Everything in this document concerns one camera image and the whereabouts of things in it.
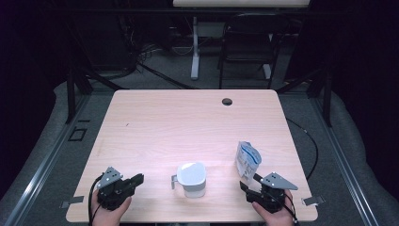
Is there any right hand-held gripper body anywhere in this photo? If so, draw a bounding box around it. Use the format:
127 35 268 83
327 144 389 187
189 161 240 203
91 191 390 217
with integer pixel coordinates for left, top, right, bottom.
246 170 299 215

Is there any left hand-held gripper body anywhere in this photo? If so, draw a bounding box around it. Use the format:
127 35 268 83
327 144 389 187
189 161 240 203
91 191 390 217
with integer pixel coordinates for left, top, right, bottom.
96 166 136 212

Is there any white and blue pouch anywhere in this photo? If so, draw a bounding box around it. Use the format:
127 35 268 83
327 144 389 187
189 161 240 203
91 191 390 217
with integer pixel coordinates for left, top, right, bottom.
234 140 263 183

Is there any clear container with grey lid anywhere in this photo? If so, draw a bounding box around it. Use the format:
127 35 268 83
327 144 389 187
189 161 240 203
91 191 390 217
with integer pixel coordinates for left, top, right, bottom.
170 161 208 199

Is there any person's right hand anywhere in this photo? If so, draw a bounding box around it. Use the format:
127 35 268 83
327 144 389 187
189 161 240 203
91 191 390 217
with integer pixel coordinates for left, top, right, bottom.
251 189 297 226

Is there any person's left hand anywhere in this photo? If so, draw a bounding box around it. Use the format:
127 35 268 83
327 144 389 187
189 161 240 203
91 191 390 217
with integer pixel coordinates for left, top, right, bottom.
91 196 133 226

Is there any black metal stand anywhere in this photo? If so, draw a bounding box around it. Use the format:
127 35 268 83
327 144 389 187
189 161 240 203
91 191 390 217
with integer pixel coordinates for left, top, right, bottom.
276 67 333 128
65 62 126 125

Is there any black folding chair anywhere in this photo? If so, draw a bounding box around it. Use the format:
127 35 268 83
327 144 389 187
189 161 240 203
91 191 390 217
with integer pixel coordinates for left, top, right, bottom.
217 12 291 90

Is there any white desk leg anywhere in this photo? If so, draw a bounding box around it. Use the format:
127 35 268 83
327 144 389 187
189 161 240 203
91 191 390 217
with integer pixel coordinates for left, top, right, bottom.
190 16 201 81

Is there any white desk top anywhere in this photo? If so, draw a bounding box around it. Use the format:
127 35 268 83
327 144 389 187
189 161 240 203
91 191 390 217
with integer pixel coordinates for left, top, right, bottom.
172 0 311 8

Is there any right hand-held gripper cable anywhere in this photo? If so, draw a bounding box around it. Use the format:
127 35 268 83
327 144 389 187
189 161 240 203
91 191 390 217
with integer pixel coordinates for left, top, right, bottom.
276 187 300 225

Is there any hand-held gripper cable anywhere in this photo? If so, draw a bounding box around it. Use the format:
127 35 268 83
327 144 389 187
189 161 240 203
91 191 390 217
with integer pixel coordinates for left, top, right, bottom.
276 187 300 225
88 183 104 226

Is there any left hand-held gripper cable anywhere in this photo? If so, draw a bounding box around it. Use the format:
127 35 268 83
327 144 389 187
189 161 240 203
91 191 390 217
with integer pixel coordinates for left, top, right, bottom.
88 183 104 226

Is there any aluminium floor rail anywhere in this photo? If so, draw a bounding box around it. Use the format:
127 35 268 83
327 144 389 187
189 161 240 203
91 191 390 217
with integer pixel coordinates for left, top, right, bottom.
309 93 380 226
4 93 90 226

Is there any thick black floor cable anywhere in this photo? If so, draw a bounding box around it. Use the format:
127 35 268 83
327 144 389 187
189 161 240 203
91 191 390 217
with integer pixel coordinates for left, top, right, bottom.
136 60 196 90

